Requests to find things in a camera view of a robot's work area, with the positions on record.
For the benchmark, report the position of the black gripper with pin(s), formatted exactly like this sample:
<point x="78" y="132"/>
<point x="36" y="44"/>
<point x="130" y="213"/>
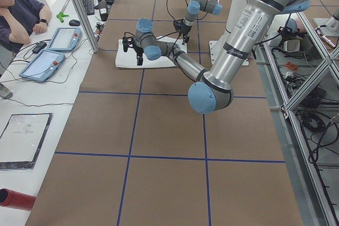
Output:
<point x="186" y="29"/>
<point x="137" y="50"/>

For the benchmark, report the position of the white long-sleeve printed shirt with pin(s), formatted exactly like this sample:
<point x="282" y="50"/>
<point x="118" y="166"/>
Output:
<point x="157" y="53"/>

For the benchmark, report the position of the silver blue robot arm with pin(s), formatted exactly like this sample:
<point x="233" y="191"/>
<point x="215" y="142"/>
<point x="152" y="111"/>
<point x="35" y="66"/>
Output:
<point x="193" y="8"/>
<point x="211" y="89"/>

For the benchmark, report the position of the black computer mouse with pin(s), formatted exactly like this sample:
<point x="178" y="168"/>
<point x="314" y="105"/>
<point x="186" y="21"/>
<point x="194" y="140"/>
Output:
<point x="74" y="22"/>

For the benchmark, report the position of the upper blue teach pendant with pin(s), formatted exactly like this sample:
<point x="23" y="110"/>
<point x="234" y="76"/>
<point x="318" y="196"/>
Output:
<point x="65" y="39"/>

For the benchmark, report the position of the blue teach pendant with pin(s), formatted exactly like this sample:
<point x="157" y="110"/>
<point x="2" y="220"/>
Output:
<point x="43" y="65"/>
<point x="65" y="39"/>

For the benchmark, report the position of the black keyboard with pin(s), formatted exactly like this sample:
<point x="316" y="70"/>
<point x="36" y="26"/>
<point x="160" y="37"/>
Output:
<point x="88" y="6"/>

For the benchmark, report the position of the green plastic tool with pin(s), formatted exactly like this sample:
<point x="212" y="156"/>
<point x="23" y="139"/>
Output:
<point x="60" y="16"/>

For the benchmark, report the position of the lower blue teach pendant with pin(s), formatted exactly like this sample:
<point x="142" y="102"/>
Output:
<point x="43" y="65"/>

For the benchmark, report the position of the black power adapter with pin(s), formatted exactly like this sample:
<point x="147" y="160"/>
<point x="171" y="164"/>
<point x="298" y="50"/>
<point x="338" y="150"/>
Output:
<point x="41" y="45"/>

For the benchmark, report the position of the seated person dark shirt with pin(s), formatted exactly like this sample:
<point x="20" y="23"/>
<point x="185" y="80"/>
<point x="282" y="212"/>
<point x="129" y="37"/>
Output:
<point x="21" y="18"/>

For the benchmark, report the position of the red cylinder bottle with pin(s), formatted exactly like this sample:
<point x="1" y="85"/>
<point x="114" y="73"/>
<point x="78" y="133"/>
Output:
<point x="16" y="200"/>

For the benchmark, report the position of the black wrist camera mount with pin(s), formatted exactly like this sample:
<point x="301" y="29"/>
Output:
<point x="128" y="41"/>
<point x="178" y="25"/>

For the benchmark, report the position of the aluminium frame post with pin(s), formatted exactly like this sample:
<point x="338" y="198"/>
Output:
<point x="79" y="8"/>

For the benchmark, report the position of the aluminium side frame rail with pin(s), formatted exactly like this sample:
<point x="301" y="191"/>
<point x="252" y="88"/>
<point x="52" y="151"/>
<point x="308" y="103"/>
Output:
<point x="304" y="94"/>

